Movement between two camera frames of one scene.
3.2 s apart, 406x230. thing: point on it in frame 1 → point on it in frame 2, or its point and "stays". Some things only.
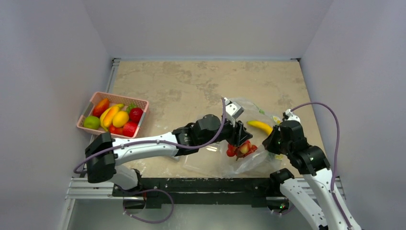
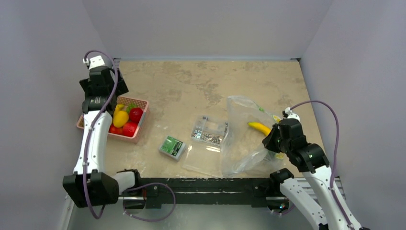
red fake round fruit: [135, 114] stays
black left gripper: [238, 134] → [120, 88]
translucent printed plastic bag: [253, 156] stays
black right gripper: [272, 143] stays
